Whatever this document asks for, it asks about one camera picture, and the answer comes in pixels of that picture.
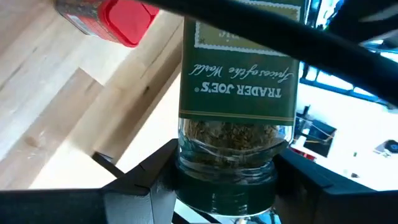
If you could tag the red smoked paprika tin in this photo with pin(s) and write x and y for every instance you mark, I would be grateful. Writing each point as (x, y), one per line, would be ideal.
(124, 21)

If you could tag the glass jar with green lid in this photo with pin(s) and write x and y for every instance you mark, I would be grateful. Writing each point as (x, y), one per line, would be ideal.
(233, 93)

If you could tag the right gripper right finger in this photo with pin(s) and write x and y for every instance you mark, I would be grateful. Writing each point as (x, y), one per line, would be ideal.
(295, 186)

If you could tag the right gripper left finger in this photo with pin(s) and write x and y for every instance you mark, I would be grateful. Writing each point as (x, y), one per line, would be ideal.
(149, 177)

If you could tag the red clamp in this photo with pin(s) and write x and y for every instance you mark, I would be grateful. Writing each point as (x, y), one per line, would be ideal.
(303, 154)

